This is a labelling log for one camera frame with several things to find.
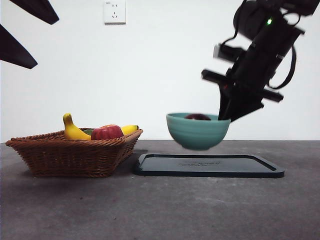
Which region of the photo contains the black looped cable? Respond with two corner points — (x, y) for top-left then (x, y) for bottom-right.
(270, 43), (297, 90)

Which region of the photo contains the yellow banana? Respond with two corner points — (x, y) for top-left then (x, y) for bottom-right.
(62, 112), (140, 141)

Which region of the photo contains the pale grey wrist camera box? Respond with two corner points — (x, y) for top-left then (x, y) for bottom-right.
(213, 43), (246, 62)

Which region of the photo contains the red bell pepper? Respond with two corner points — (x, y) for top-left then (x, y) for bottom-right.
(90, 124), (125, 141)

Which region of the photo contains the black camera cable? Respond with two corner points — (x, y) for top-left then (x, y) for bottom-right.
(219, 0), (250, 47)

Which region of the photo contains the brown wicker basket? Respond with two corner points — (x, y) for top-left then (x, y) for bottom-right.
(5, 128), (144, 179)

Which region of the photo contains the black rectangular tray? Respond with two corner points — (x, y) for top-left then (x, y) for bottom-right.
(131, 153), (285, 179)

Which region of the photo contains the teal ceramic bowl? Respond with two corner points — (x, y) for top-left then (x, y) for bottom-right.
(166, 112), (231, 151)

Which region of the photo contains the dark purple plum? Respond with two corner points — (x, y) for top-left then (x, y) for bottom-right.
(184, 113), (212, 121)

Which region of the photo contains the white wall socket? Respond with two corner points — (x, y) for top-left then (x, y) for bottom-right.
(104, 1), (127, 26)

